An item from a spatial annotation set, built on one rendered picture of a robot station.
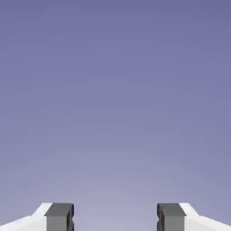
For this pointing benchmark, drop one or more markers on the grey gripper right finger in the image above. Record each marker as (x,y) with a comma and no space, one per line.
(172,218)

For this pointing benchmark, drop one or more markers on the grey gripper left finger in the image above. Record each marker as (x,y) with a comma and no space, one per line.
(57,218)

